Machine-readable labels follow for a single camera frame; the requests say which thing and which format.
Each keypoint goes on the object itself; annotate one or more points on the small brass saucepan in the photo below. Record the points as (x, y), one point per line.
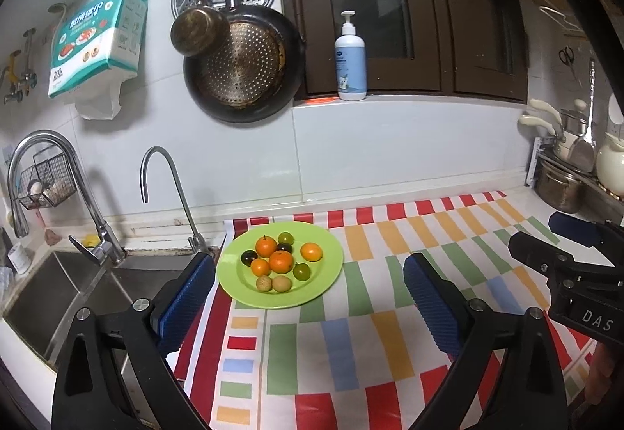
(197, 30)

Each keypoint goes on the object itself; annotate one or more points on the steel cooking pot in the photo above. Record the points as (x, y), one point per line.
(558, 188)

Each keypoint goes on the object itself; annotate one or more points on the black frying pan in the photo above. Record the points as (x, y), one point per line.
(243, 64)

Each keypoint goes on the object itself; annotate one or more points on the steel sink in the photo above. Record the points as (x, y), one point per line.
(44, 303)

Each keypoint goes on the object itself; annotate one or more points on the steel pot rack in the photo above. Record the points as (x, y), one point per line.
(599, 203)

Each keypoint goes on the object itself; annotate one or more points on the white teapot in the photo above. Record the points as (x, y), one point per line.
(612, 166)

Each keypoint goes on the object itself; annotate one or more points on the brown round fruit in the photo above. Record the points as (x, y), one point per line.
(281, 284)

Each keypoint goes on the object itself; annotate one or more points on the orange lid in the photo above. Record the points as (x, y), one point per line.
(319, 101)

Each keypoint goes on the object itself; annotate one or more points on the thin gooseneck faucet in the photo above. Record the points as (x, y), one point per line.
(183, 205)

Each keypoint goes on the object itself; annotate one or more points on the teal paper towel pack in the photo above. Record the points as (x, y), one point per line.
(92, 44)

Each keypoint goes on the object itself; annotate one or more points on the white cup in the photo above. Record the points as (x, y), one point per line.
(19, 259)

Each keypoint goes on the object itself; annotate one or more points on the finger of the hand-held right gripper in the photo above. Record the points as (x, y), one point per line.
(531, 249)
(570, 227)

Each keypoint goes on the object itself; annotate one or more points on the green round fruit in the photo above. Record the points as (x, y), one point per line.
(285, 238)
(302, 271)

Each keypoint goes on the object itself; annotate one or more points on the white ladle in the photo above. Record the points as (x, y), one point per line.
(616, 108)

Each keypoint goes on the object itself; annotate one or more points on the green plate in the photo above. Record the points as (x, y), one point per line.
(319, 286)

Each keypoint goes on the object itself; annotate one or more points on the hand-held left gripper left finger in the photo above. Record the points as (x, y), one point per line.
(187, 293)

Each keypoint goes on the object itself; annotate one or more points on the large orange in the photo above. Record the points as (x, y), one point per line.
(281, 261)

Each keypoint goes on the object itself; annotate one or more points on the white pump soap bottle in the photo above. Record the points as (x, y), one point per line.
(350, 64)

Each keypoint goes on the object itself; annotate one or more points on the black scissors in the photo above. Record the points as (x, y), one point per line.
(566, 57)

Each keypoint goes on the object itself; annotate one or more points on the striped colourful tablecloth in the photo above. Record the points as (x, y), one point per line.
(341, 342)

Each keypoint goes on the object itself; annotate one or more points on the large steel kitchen faucet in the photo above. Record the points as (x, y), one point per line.
(83, 191)

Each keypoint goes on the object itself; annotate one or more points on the person's right hand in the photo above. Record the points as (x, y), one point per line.
(607, 376)

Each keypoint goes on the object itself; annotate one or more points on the steel spatula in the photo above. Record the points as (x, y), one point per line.
(582, 152)

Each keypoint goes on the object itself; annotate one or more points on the small tan fruit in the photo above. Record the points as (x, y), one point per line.
(264, 283)

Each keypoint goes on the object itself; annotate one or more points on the dark brown window frame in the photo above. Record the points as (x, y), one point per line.
(438, 20)

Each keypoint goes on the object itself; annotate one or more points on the brass wall tap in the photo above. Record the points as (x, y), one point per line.
(22, 79)

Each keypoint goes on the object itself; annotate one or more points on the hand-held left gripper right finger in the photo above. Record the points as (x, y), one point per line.
(429, 308)

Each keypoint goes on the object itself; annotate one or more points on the small orange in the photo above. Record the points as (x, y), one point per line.
(260, 267)
(312, 252)
(265, 245)

